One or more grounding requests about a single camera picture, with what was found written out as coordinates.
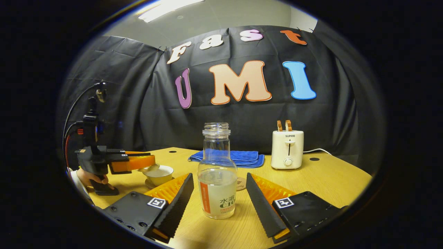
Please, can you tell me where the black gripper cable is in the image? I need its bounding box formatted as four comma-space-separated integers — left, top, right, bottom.
62, 82, 104, 166

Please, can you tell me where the blue folded towel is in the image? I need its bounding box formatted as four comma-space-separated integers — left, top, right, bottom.
188, 149, 265, 169

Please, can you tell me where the ceiling light panel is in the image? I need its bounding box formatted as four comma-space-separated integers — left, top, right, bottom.
138, 0, 205, 23

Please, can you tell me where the white ceramic teacup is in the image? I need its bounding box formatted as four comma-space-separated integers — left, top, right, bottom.
143, 165, 174, 186

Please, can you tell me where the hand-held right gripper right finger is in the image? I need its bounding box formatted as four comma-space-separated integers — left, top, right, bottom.
246, 173, 350, 244

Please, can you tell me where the white toaster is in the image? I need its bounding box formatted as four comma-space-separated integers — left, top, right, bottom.
271, 130, 304, 170

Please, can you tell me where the clear plastic water bottle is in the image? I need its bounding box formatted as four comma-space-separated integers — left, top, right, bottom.
197, 123, 238, 220

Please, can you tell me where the white toaster power cable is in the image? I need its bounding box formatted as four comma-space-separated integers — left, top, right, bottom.
303, 148, 332, 156

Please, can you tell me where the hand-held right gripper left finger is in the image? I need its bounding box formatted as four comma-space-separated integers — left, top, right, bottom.
103, 173, 195, 244

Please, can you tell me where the black backdrop cloth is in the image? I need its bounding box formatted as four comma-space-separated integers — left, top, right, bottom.
57, 19, 386, 170

